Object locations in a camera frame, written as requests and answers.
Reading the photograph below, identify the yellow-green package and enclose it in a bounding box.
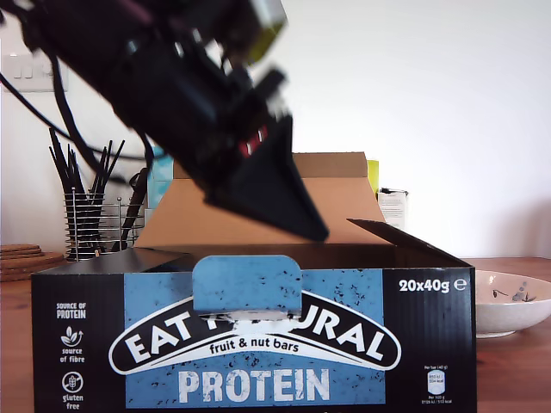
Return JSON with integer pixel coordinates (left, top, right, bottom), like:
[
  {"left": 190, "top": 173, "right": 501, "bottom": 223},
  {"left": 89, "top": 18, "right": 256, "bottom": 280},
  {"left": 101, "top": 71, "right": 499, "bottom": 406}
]
[{"left": 366, "top": 159, "right": 381, "bottom": 201}]

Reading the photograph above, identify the white light switch plate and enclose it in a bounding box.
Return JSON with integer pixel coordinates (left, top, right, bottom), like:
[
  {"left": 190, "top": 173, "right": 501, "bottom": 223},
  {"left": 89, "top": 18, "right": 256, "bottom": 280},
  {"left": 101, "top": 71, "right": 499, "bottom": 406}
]
[{"left": 2, "top": 53, "right": 70, "bottom": 94}]

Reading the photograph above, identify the blue tissue box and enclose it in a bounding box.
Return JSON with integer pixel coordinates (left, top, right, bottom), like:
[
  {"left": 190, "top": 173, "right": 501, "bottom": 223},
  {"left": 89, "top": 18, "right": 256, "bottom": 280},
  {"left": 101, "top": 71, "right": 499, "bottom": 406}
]
[{"left": 147, "top": 145, "right": 176, "bottom": 210}]

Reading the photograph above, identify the dark brown utensil handle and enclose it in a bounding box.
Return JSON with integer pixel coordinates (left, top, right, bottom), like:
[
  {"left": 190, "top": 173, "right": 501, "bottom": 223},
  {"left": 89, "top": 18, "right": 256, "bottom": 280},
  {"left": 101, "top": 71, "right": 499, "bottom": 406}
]
[{"left": 114, "top": 167, "right": 148, "bottom": 253}]

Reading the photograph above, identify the white labelled small carton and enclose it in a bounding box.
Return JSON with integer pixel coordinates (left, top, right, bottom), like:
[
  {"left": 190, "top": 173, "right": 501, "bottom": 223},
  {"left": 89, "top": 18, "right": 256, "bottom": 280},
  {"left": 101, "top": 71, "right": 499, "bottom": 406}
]
[{"left": 377, "top": 187, "right": 408, "bottom": 231}]

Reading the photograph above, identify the thick black stick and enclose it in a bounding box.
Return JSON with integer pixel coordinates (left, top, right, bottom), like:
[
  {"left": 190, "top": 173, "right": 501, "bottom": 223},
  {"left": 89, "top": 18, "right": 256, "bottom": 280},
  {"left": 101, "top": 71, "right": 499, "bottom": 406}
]
[{"left": 48, "top": 127, "right": 90, "bottom": 207}]

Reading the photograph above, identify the black blue snackbar carton box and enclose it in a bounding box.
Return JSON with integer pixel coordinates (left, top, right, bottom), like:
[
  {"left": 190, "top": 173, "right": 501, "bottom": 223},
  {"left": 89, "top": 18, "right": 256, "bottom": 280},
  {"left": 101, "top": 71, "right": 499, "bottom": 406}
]
[{"left": 30, "top": 151, "right": 477, "bottom": 413}]

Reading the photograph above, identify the thin black stick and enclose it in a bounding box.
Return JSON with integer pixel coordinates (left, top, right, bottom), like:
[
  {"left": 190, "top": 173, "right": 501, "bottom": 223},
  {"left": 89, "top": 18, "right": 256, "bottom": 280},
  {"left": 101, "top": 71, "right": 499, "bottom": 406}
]
[
  {"left": 67, "top": 145, "right": 83, "bottom": 195},
  {"left": 95, "top": 139, "right": 127, "bottom": 197},
  {"left": 88, "top": 147, "right": 108, "bottom": 195},
  {"left": 91, "top": 139, "right": 114, "bottom": 195},
  {"left": 49, "top": 148, "right": 73, "bottom": 198}
]

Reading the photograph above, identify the chrome wire utensil holder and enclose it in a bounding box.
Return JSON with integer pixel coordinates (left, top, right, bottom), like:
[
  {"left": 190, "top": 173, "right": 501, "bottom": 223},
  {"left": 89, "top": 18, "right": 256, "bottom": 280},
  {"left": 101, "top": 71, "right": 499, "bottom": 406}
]
[{"left": 64, "top": 191, "right": 147, "bottom": 262}]

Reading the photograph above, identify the white floral ceramic bowl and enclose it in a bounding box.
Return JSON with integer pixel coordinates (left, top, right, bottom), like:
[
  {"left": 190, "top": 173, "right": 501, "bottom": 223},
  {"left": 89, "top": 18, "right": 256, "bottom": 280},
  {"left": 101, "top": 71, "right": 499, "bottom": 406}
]
[{"left": 474, "top": 269, "right": 551, "bottom": 339}]

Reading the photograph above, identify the round cork coaster stack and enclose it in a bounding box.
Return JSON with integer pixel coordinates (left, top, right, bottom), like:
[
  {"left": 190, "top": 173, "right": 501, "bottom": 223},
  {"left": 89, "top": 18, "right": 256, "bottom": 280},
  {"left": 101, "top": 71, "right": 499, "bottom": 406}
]
[{"left": 0, "top": 243, "right": 43, "bottom": 258}]

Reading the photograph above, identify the round wooden board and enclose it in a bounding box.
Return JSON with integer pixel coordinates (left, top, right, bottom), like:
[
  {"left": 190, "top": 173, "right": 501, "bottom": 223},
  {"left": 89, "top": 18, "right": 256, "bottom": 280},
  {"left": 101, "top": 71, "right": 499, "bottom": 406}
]
[{"left": 0, "top": 251, "right": 65, "bottom": 283}]

